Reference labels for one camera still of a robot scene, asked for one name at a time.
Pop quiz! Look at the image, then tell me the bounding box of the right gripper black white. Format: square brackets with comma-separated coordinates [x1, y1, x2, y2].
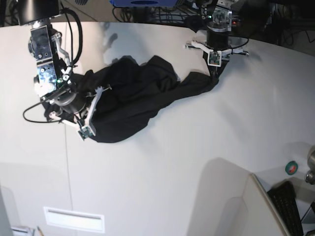
[49, 85, 111, 140]

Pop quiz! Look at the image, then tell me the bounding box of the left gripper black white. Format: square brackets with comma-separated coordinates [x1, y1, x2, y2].
[185, 27, 249, 78]

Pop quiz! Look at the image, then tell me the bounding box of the black t-shirt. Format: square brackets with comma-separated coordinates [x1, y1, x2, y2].
[40, 55, 220, 144]

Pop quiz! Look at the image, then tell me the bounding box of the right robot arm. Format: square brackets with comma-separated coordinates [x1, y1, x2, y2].
[17, 0, 221, 143]

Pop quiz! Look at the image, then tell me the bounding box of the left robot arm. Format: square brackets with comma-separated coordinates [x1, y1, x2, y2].
[185, 0, 267, 72]

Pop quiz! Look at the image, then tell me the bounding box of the blue box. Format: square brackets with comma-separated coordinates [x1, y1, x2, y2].
[110, 0, 178, 7]

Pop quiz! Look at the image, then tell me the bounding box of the green tape roll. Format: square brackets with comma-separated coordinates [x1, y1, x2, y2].
[285, 161, 298, 176]

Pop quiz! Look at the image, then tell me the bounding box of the black keyboard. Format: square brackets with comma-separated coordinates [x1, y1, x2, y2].
[267, 181, 304, 236]

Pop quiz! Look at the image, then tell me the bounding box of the silver metal cylinder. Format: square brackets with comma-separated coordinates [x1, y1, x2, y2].
[305, 151, 315, 185]

